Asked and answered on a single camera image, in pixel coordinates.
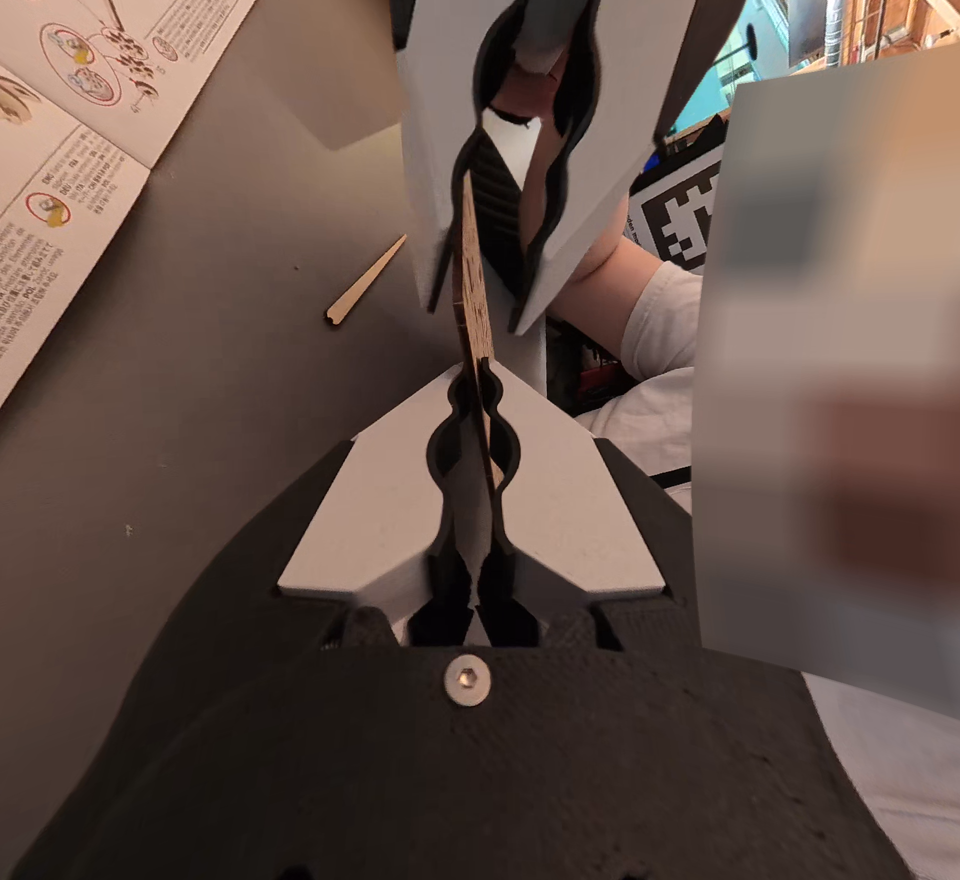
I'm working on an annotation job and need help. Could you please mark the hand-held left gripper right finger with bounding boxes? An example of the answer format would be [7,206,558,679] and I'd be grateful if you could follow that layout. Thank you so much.
[480,359,669,605]

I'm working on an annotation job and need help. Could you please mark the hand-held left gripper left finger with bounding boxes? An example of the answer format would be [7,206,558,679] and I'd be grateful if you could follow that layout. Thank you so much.
[277,361,481,600]

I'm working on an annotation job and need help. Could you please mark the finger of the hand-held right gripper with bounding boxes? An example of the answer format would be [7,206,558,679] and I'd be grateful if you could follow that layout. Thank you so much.
[466,0,708,336]
[395,0,543,315]

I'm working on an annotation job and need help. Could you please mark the brown wooden model part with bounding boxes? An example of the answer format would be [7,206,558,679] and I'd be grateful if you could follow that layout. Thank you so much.
[452,171,505,514]

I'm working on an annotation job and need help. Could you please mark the person's right forearm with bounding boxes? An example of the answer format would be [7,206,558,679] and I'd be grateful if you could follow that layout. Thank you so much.
[522,123,665,360]

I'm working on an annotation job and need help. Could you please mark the pointed pale wooden model part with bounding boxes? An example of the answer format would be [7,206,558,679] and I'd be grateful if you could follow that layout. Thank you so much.
[324,234,408,326]

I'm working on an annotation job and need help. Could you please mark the person's right hand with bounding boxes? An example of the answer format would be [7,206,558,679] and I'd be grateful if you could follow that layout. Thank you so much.
[501,63,571,139]

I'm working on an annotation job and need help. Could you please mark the black framed tag sign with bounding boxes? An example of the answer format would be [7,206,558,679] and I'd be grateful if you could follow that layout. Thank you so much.
[626,138,727,274]

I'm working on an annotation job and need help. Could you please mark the person in white shirt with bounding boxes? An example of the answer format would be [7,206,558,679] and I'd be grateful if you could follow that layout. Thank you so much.
[573,259,960,880]

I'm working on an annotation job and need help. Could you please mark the printed instruction booklet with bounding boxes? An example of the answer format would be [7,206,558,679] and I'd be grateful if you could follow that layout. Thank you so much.
[0,0,266,409]

